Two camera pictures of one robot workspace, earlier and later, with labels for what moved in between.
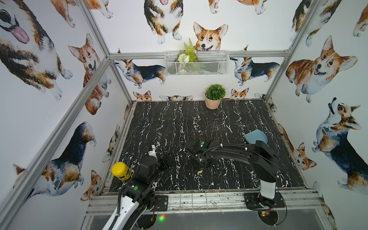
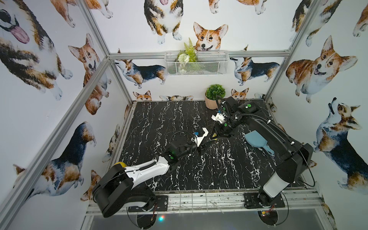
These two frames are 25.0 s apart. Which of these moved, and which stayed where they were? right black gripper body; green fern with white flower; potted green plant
Moved: right black gripper body
Stayed: green fern with white flower; potted green plant
